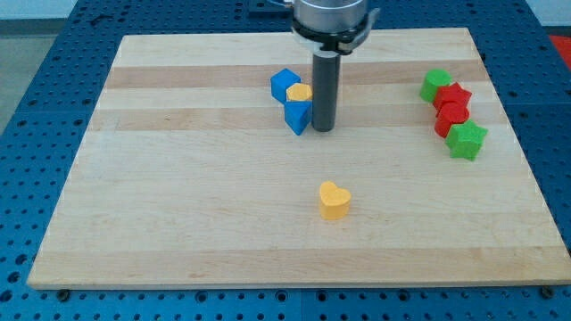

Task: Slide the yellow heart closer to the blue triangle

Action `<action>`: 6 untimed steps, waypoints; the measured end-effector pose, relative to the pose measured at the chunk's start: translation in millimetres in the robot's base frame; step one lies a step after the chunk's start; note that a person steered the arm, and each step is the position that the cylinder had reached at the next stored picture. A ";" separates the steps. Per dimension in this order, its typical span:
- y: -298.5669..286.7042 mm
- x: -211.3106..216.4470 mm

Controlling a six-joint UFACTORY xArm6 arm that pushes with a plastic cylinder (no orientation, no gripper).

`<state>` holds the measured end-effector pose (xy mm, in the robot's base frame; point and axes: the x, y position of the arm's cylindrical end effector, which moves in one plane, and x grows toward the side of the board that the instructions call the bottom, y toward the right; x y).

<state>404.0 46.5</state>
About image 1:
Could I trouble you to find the green cylinder block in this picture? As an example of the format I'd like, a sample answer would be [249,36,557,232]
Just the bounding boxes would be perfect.
[419,69,452,103]

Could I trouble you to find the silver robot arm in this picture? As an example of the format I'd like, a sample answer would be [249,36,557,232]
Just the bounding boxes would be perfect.
[291,0,380,132]

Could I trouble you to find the green star block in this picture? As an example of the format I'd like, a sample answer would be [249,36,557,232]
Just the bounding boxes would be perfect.
[445,119,488,161]

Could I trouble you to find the red star block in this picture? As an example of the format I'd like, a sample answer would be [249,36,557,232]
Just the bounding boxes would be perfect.
[433,82,472,115]

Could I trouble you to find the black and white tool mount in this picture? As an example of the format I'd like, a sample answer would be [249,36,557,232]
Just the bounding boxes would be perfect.
[292,8,380,56]

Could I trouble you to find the yellow hexagon block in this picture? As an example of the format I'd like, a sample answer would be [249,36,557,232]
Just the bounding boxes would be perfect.
[285,83,313,102]

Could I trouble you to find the blue cube block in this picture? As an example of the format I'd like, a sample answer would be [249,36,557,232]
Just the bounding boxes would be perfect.
[269,69,302,103]

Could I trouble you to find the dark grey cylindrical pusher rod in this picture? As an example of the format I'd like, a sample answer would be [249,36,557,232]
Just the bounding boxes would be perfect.
[311,55,341,132]

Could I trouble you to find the blue triangle block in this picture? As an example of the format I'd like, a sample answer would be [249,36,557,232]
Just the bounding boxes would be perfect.
[284,101,312,136]

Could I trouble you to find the yellow heart block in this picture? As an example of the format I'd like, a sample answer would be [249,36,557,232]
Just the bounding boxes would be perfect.
[319,181,352,220]

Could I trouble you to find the red cylinder block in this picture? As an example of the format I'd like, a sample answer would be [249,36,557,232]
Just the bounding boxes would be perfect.
[434,102,469,138]

